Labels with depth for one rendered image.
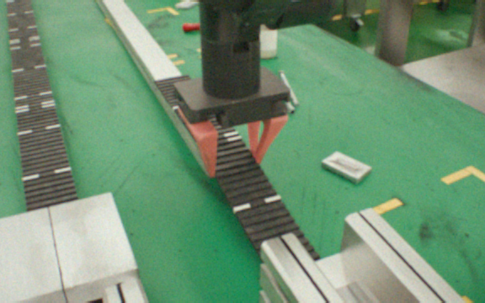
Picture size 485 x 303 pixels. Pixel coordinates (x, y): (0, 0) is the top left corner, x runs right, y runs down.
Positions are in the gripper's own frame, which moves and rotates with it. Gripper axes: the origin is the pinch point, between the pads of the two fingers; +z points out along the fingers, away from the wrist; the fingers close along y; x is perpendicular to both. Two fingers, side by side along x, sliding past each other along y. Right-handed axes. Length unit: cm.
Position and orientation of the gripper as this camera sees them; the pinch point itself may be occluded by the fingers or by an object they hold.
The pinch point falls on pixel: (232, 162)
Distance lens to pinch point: 55.7
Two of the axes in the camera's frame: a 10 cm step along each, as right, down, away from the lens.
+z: 0.1, 8.4, 5.4
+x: -3.9, -5.0, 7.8
